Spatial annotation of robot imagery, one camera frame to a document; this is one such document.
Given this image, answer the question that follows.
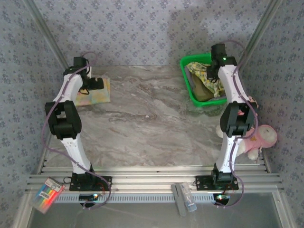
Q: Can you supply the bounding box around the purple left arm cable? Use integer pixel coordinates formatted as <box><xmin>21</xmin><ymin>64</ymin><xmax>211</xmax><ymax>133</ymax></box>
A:
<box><xmin>41</xmin><ymin>51</ymin><xmax>112</xmax><ymax>211</ymax></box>

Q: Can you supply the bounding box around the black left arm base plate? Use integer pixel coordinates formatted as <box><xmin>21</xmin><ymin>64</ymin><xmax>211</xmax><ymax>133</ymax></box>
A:
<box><xmin>69</xmin><ymin>175</ymin><xmax>113</xmax><ymax>192</ymax></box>

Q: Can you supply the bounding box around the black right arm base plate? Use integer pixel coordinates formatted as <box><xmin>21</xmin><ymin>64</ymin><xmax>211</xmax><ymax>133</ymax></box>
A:
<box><xmin>195</xmin><ymin>175</ymin><xmax>239</xmax><ymax>190</ymax></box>

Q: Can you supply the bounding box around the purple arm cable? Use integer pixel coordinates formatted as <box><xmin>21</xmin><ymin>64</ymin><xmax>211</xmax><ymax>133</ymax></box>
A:
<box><xmin>41</xmin><ymin>51</ymin><xmax>112</xmax><ymax>211</ymax></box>
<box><xmin>215</xmin><ymin>40</ymin><xmax>259</xmax><ymax>209</ymax></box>

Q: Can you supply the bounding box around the pastel tie-dye skirt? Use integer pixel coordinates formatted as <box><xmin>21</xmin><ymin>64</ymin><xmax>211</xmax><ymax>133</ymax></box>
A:
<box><xmin>75</xmin><ymin>77</ymin><xmax>112</xmax><ymax>106</ymax></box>

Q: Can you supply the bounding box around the colourful marker pack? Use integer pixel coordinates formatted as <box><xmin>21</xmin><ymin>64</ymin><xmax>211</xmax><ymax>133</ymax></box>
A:
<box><xmin>28</xmin><ymin>177</ymin><xmax>66</xmax><ymax>214</ymax></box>

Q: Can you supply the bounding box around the green plastic basket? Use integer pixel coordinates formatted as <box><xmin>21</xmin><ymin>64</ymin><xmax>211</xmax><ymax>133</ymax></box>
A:
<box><xmin>180</xmin><ymin>54</ymin><xmax>229</xmax><ymax>107</ymax></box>

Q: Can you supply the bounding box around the grey slotted cable duct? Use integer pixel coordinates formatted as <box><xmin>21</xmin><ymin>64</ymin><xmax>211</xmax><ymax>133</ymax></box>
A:
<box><xmin>56</xmin><ymin>192</ymin><xmax>217</xmax><ymax>204</ymax></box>

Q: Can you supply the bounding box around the lemon print skirt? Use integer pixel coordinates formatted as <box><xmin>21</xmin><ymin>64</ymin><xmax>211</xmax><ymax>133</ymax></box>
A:
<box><xmin>185</xmin><ymin>61</ymin><xmax>226</xmax><ymax>98</ymax></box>

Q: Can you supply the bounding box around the grey plastic bracket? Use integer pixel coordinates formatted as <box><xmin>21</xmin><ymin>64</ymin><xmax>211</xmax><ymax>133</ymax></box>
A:
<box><xmin>171</xmin><ymin>184</ymin><xmax>188</xmax><ymax>217</ymax></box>

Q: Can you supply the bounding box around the aluminium rail frame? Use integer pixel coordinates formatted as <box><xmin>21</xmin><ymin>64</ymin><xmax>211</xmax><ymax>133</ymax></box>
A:
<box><xmin>26</xmin><ymin>165</ymin><xmax>285</xmax><ymax>193</ymax></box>

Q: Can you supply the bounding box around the aluminium frame post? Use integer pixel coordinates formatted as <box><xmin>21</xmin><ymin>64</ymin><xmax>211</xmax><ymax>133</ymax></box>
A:
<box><xmin>25</xmin><ymin>0</ymin><xmax>72</xmax><ymax>72</ymax></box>
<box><xmin>237</xmin><ymin>0</ymin><xmax>285</xmax><ymax>71</ymax></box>

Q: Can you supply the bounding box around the peach plush doll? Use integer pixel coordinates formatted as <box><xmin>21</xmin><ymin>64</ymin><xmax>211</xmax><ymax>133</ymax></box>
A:
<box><xmin>247</xmin><ymin>95</ymin><xmax>259</xmax><ymax>107</ymax></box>

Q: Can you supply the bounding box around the white plush toy pink outfit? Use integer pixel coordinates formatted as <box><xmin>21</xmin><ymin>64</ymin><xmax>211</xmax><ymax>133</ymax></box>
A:
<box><xmin>216</xmin><ymin>124</ymin><xmax>278</xmax><ymax>161</ymax></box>

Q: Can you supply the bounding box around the grey purple skirt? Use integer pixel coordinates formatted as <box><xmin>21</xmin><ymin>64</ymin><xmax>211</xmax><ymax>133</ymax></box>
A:
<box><xmin>185</xmin><ymin>70</ymin><xmax>227</xmax><ymax>103</ymax></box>

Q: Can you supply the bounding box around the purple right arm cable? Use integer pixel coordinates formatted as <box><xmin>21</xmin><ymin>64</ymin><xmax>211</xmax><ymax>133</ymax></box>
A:
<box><xmin>215</xmin><ymin>40</ymin><xmax>259</xmax><ymax>209</ymax></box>

